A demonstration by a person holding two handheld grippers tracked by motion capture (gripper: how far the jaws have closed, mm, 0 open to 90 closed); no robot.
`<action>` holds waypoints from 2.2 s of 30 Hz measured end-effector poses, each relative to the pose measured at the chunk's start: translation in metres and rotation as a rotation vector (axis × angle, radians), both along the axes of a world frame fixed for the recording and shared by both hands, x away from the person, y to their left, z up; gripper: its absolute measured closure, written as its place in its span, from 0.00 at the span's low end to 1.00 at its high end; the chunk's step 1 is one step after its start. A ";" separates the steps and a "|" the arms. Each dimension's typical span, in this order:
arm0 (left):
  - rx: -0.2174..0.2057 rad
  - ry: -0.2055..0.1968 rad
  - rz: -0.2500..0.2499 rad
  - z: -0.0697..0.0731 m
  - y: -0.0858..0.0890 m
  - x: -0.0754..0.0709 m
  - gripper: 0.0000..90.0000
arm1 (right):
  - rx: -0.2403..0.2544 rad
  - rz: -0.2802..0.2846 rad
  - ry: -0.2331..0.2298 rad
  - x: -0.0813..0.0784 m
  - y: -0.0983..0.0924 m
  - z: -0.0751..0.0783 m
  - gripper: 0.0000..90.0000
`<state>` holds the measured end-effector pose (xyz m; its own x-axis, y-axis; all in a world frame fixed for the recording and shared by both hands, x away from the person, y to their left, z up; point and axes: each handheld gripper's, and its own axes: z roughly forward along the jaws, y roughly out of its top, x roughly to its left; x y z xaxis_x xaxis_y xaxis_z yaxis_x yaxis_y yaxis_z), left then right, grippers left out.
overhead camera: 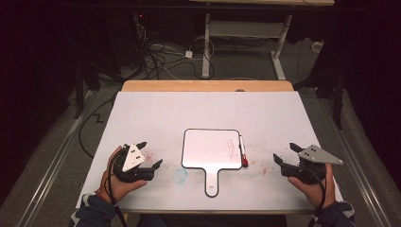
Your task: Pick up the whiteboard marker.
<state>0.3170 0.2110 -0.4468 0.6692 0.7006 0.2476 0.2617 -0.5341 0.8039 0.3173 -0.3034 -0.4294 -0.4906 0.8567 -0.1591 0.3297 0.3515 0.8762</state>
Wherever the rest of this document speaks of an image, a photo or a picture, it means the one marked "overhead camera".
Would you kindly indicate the white paddle-shaped whiteboard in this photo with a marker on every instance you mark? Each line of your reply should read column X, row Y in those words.
column 210, row 151

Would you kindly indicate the white power adapter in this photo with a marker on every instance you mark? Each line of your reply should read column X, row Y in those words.
column 188, row 54

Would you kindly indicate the person's left hand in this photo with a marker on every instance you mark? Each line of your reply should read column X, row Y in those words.
column 118, row 183

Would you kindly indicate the person's right hand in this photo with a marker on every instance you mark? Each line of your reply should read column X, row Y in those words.
column 315, row 190

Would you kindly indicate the red whiteboard marker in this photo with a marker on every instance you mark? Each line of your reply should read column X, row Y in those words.
column 243, row 151

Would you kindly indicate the black metal stand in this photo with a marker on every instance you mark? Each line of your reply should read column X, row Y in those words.
column 80, row 91
column 334, row 91

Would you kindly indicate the white metal table frame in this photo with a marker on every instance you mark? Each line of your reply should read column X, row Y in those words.
column 246, row 41

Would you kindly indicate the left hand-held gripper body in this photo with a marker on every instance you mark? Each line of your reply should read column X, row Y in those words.
column 132, row 159

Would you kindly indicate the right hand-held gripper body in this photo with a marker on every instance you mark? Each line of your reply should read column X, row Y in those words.
column 310, row 165

